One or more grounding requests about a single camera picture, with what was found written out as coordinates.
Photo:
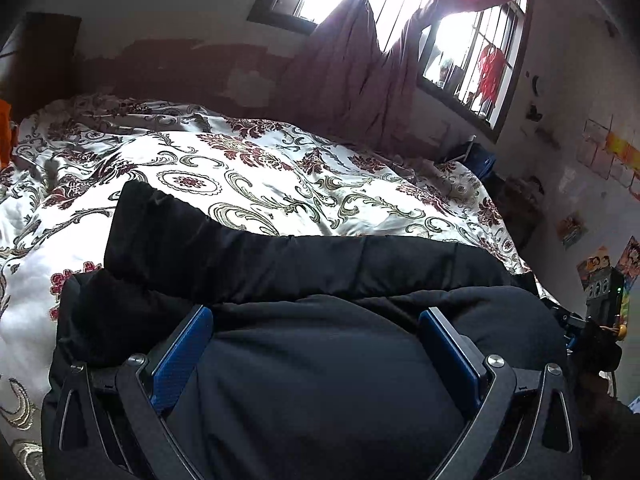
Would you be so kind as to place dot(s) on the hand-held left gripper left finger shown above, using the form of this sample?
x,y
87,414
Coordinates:
x,y
182,355

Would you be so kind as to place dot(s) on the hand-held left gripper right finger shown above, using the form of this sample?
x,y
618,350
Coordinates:
x,y
450,357

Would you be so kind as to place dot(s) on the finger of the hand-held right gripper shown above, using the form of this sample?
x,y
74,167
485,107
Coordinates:
x,y
567,317

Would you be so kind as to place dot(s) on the large barred window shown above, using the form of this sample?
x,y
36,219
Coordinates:
x,y
465,45

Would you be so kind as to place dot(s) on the wooden headboard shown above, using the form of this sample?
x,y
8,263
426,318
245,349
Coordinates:
x,y
45,60

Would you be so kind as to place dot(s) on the blue cloth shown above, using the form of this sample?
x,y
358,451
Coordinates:
x,y
477,160

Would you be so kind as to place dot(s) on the orange cyan brown pillow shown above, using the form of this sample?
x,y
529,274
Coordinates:
x,y
4,132

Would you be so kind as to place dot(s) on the floral bed blanket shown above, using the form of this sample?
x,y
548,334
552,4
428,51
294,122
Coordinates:
x,y
240,170

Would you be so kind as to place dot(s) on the black padded jacket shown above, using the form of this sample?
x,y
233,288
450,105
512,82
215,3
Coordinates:
x,y
310,350

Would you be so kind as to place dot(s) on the yellow orange wall paper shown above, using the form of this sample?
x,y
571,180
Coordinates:
x,y
619,146

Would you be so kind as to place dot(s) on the cartoon wall poster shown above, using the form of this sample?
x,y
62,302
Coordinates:
x,y
571,230
595,265
630,255

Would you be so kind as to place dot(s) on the pink wall papers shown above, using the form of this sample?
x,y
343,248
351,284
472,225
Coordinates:
x,y
595,152

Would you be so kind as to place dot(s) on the pink curtain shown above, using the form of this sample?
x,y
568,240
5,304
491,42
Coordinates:
x,y
350,70

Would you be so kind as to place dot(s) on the red hanging ornament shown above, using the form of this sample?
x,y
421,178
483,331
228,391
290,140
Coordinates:
x,y
490,77

